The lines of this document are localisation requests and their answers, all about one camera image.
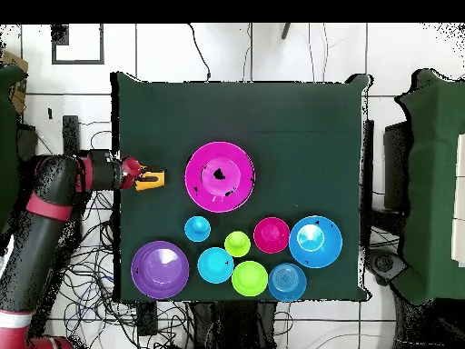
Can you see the orange cup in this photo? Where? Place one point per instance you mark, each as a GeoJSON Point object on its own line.
{"type": "Point", "coordinates": [152, 186]}

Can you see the large pink bowl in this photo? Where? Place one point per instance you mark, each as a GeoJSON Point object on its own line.
{"type": "Point", "coordinates": [203, 196]}

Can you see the large purple bowl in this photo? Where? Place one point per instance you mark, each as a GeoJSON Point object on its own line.
{"type": "Point", "coordinates": [160, 280]}

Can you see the small cyan bowl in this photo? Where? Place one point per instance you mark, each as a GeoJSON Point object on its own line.
{"type": "Point", "coordinates": [215, 266]}

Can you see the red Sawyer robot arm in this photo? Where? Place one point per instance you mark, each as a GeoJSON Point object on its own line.
{"type": "Point", "coordinates": [43, 236]}

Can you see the blue cup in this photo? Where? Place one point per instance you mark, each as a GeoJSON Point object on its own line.
{"type": "Point", "coordinates": [197, 229]}

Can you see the green cup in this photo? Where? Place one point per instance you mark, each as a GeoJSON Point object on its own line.
{"type": "Point", "coordinates": [237, 245]}

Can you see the green cloth side table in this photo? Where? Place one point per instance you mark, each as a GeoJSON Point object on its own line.
{"type": "Point", "coordinates": [7, 145]}
{"type": "Point", "coordinates": [432, 181]}

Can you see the small red bowl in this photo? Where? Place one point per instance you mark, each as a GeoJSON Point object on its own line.
{"type": "Point", "coordinates": [271, 235]}

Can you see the small green bowl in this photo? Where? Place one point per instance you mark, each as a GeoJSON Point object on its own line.
{"type": "Point", "coordinates": [250, 278]}

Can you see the dark green tablecloth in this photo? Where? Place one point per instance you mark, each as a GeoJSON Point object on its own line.
{"type": "Point", "coordinates": [290, 109]}

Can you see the cardboard box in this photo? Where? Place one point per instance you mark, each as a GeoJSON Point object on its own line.
{"type": "Point", "coordinates": [14, 60]}

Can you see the small blue bowl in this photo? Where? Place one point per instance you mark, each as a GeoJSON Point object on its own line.
{"type": "Point", "coordinates": [287, 282]}

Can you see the large blue bowl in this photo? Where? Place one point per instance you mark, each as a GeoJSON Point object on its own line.
{"type": "Point", "coordinates": [327, 251]}

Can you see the dark grey machine base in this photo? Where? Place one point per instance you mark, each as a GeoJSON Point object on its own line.
{"type": "Point", "coordinates": [385, 263]}

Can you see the white stacked boxes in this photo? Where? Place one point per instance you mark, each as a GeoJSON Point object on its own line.
{"type": "Point", "coordinates": [460, 163]}

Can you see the black metal frame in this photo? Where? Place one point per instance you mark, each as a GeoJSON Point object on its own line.
{"type": "Point", "coordinates": [396, 163]}
{"type": "Point", "coordinates": [71, 131]}

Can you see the black floor marker frame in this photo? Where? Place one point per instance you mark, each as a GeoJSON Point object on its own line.
{"type": "Point", "coordinates": [60, 34]}

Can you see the black pedestal column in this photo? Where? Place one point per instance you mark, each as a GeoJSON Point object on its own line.
{"type": "Point", "coordinates": [232, 327]}

